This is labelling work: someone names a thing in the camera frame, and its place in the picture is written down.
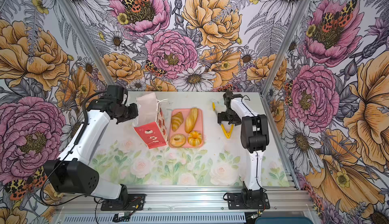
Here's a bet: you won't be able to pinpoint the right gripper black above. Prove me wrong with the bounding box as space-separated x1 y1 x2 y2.
218 107 242 126

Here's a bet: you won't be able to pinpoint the yellow steel tongs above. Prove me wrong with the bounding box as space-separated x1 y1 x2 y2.
212 102 234 139

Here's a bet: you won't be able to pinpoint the white red paper gift bag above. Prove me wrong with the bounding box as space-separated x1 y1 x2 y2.
134 92 168 149

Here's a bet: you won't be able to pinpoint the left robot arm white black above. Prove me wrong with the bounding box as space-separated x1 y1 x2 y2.
44 85 138 210

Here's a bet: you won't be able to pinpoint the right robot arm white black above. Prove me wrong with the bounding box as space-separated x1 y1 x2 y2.
217 91 270 210

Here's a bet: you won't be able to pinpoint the long bread roll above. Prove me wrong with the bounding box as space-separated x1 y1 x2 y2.
185 108 198 133

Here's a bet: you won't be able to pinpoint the bundt cake bread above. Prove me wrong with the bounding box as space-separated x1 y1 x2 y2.
188 131 203 147

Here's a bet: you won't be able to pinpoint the croissant bread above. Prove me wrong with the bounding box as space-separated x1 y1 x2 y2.
171 112 183 132

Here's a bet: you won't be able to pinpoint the glazed donut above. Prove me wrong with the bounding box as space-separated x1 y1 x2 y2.
169 134 186 148

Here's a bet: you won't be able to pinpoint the small green circuit board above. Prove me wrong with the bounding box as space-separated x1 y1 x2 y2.
112 211 132 223

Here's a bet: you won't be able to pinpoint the teal box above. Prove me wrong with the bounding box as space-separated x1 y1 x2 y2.
255 217 313 224

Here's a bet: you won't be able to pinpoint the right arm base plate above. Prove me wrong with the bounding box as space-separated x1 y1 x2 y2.
223 192 270 211

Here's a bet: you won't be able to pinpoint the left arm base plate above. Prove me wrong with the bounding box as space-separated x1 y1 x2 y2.
100 194 146 211

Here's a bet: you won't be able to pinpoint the aluminium front rail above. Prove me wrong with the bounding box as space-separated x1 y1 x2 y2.
54 185 315 216

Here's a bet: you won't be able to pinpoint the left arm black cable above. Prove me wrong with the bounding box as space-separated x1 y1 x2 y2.
39 91 107 206

